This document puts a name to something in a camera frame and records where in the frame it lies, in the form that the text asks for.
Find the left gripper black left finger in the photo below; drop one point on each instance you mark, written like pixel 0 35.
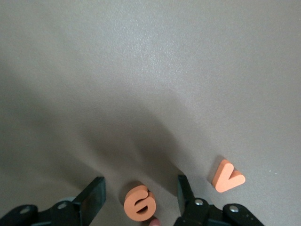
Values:
pixel 91 202

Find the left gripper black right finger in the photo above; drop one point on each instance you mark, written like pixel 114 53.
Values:
pixel 188 207

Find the orange foam letter e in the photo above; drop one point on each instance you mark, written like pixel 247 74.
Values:
pixel 131 204

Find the orange foam letter v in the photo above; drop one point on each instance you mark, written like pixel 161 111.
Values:
pixel 223 181

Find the salmon foam letter f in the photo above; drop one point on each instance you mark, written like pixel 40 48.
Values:
pixel 155 223

